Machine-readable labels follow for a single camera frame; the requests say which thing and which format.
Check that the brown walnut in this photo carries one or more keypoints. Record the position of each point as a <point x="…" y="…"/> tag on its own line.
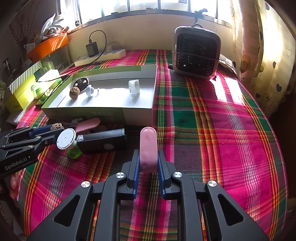
<point x="57" y="127"/>
<point x="74" y="92"/>

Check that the white-topped green spool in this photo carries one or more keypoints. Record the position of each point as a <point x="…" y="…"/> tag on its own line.
<point x="66" y="139"/>

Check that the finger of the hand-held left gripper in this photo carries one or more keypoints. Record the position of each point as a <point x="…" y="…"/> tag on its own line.
<point x="44" y="131"/>
<point x="46" y="141"/>

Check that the crumpled packaging pile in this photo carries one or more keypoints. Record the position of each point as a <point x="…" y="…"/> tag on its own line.
<point x="54" y="24"/>

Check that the white ribbed round container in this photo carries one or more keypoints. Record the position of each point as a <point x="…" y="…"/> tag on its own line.
<point x="134" y="87"/>

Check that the grey portable fan heater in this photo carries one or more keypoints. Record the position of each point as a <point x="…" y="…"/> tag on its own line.
<point x="196" y="53"/>

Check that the black window hook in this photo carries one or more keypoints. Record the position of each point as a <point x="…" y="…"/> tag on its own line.
<point x="200" y="14"/>

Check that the white power strip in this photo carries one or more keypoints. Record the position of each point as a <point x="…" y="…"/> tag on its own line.
<point x="111" y="55"/>

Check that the white egg-shaped gadget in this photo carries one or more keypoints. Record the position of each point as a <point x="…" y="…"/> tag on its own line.
<point x="89" y="90"/>

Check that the black charger adapter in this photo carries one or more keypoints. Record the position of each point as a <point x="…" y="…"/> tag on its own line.
<point x="92" y="49"/>

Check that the striped white box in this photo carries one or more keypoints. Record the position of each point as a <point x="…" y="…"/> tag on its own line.
<point x="25" y="74"/>

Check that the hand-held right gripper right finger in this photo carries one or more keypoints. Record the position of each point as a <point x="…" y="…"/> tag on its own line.
<point x="161" y="176"/>

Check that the grey-green cardboard box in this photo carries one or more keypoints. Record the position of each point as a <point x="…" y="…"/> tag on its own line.
<point x="104" y="115"/>

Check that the plastic bag with green bottles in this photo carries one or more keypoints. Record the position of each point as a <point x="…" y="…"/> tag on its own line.
<point x="38" y="90"/>

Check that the black round disc with holes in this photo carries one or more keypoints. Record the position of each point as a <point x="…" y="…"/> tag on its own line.
<point x="81" y="81"/>

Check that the pink silicone holder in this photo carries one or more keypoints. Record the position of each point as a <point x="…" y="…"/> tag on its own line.
<point x="89" y="124"/>

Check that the heart-print curtain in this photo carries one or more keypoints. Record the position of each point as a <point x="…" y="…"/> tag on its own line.
<point x="266" y="58"/>

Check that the black flashlight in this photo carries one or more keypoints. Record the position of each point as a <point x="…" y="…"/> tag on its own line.
<point x="101" y="139"/>

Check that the person's left hand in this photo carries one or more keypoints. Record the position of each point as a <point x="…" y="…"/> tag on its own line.
<point x="14" y="183"/>

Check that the yellow-green box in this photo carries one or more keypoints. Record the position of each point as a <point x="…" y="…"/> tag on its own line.
<point x="20" y="97"/>

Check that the orange tray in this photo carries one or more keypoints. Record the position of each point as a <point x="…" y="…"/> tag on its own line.
<point x="46" y="47"/>

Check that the plaid tablecloth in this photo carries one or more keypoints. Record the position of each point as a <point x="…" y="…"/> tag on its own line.
<point x="208" y="127"/>

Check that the pink rounded case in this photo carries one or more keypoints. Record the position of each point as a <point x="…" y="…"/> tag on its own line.
<point x="148" y="148"/>

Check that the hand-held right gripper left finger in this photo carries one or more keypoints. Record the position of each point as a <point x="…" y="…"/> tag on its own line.
<point x="136" y="171"/>

